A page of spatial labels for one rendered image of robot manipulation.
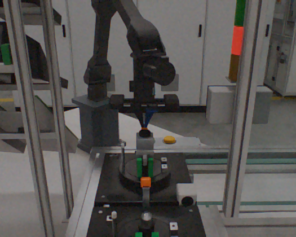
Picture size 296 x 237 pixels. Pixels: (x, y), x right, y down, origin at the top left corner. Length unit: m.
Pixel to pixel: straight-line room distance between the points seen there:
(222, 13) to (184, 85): 0.95
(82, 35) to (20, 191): 2.91
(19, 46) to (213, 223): 0.52
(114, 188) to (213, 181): 0.30
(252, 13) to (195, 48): 3.22
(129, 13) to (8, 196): 0.64
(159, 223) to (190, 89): 3.31
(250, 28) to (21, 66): 0.38
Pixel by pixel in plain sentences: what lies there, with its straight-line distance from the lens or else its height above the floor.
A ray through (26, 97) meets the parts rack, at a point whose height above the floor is 1.26.
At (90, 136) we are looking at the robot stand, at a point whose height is 0.93.
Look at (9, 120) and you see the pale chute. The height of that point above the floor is 1.15.
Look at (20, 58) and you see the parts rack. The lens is 0.52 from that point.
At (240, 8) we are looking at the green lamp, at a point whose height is 1.39.
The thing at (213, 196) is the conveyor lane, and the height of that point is 0.92.
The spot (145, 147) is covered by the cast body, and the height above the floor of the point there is 1.06.
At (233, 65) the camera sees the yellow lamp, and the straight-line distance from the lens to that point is 0.60.
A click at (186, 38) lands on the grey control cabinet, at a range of 3.74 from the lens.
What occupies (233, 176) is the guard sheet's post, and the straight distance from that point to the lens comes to 0.66.
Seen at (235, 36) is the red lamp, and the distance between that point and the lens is 0.60.
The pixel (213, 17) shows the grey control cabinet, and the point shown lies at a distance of 3.77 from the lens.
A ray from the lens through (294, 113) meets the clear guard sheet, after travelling 0.65.
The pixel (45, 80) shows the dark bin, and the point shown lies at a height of 1.24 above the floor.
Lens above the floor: 1.41
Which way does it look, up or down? 22 degrees down
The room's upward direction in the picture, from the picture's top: straight up
